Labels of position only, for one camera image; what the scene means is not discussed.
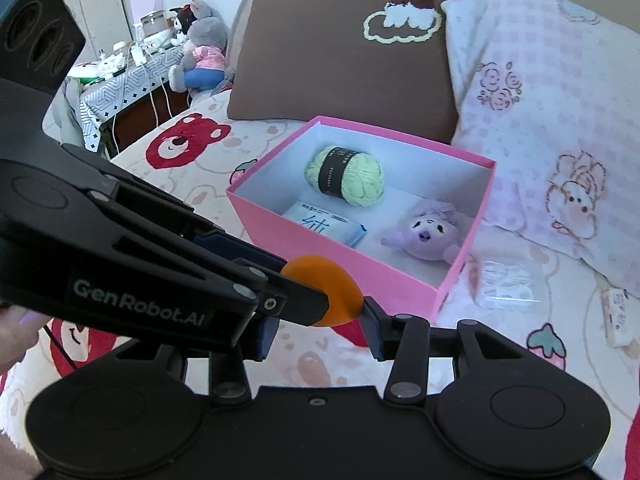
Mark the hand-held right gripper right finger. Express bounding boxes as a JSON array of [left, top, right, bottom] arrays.
[[362, 296, 508, 405]]

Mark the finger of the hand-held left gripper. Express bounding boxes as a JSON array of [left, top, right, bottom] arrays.
[[115, 232, 332, 327], [62, 144, 290, 277]]

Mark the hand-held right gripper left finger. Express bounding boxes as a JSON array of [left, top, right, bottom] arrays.
[[117, 316, 279, 405]]

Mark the orange makeup sponge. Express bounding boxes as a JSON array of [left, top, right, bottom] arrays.
[[280, 255, 363, 327]]

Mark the pink cardboard box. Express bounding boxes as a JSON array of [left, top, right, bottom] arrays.
[[226, 116, 497, 320]]

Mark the blue white tissue pack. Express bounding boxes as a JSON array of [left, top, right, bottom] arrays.
[[282, 200, 368, 248]]

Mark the purple plush toy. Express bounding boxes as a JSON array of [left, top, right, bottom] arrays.
[[381, 200, 463, 263]]

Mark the light green yarn ball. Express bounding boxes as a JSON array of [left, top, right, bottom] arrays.
[[304, 145, 387, 208]]

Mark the white wipes packet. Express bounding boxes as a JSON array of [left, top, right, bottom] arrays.
[[600, 287, 632, 347]]

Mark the person's left hand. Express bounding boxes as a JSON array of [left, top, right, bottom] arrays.
[[0, 307, 40, 368]]

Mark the clear plastic packet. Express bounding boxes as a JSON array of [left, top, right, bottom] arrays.
[[472, 256, 546, 308]]

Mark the grey cloth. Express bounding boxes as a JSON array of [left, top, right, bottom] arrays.
[[50, 80, 87, 152]]

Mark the printed bear blanket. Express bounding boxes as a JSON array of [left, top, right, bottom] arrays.
[[0, 92, 640, 461]]

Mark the patterned tablecloth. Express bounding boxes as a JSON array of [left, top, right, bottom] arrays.
[[80, 47, 193, 153]]

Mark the brown pillow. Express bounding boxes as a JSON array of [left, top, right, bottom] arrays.
[[226, 0, 511, 143]]

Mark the grey plush toy pink shirt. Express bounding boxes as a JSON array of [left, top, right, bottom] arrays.
[[167, 0, 232, 95]]

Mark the black white plush toy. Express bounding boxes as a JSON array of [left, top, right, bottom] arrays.
[[169, 6, 198, 48]]

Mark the white cabinet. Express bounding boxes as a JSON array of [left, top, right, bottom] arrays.
[[57, 0, 133, 66]]

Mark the pink checked pillow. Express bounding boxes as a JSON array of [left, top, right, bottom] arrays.
[[440, 0, 640, 286]]

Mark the black table frame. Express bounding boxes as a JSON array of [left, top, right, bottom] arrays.
[[99, 77, 193, 157]]

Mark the white cable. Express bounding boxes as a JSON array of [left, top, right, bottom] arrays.
[[112, 45, 173, 156]]

